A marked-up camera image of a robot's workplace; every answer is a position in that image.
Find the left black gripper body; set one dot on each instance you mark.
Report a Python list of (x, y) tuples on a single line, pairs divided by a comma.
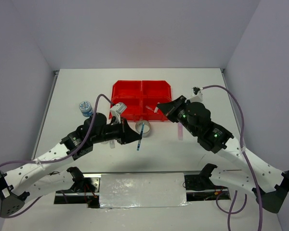
[(112, 132)]

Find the pink highlighter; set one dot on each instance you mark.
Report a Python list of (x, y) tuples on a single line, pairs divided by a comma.
[(180, 132)]

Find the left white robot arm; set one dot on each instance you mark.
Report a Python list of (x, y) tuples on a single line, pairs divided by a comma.
[(52, 171)]

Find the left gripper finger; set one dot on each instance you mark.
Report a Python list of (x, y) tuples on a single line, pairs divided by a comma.
[(127, 130), (128, 140)]

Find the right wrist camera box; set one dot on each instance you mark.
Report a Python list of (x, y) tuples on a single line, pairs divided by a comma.
[(196, 96)]

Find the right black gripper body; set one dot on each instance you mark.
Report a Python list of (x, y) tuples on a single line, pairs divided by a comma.
[(181, 113)]

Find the blue patterned tape roll left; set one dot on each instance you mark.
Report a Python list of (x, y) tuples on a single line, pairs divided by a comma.
[(85, 108)]

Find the silver foil cover plate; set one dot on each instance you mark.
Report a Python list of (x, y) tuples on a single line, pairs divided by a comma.
[(142, 190)]

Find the blue pen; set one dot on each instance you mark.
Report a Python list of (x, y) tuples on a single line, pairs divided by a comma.
[(140, 128)]

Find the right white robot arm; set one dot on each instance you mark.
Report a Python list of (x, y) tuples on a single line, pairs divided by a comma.
[(263, 182)]

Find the red four-compartment bin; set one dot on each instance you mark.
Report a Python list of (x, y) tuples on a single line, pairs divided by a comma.
[(136, 94)]

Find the orange cap highlighter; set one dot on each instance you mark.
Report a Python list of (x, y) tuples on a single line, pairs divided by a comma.
[(112, 144)]

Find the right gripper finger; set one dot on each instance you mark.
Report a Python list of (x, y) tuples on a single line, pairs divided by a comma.
[(170, 106), (171, 115)]

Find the large grey tape roll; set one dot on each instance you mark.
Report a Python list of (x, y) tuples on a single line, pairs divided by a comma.
[(144, 127)]

